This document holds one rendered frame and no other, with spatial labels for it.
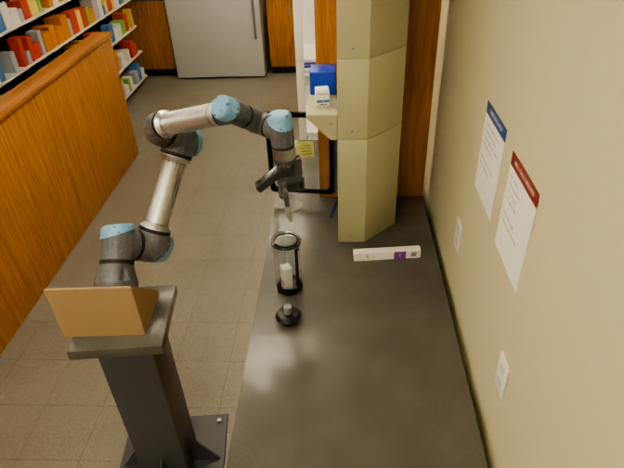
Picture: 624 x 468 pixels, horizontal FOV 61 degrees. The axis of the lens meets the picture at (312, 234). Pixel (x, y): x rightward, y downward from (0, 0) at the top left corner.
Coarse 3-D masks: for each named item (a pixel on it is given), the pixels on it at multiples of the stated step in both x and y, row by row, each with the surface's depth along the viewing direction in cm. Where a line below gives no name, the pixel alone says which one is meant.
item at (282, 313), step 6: (282, 306) 188; (288, 306) 183; (294, 306) 188; (276, 312) 187; (282, 312) 186; (288, 312) 184; (294, 312) 185; (300, 312) 187; (276, 318) 185; (282, 318) 183; (288, 318) 183; (294, 318) 183; (282, 324) 185; (288, 324) 184
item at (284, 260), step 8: (280, 232) 192; (288, 232) 192; (272, 240) 188; (280, 240) 194; (288, 240) 194; (296, 240) 191; (280, 248) 185; (288, 248) 184; (280, 256) 188; (288, 256) 188; (280, 264) 190; (288, 264) 189; (280, 272) 192; (288, 272) 192; (280, 280) 195; (288, 280) 194; (288, 288) 196
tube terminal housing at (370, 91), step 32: (352, 64) 181; (384, 64) 186; (352, 96) 187; (384, 96) 193; (352, 128) 195; (384, 128) 201; (352, 160) 202; (384, 160) 210; (352, 192) 210; (384, 192) 219; (352, 224) 219; (384, 224) 229
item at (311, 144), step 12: (300, 120) 228; (300, 132) 231; (312, 132) 230; (300, 144) 235; (312, 144) 234; (324, 144) 233; (300, 156) 238; (312, 156) 237; (324, 156) 236; (312, 168) 241; (324, 168) 240; (312, 180) 244; (324, 180) 243
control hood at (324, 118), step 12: (336, 84) 217; (312, 96) 208; (336, 96) 207; (312, 108) 198; (324, 108) 197; (336, 108) 197; (312, 120) 193; (324, 120) 193; (336, 120) 193; (324, 132) 196; (336, 132) 196
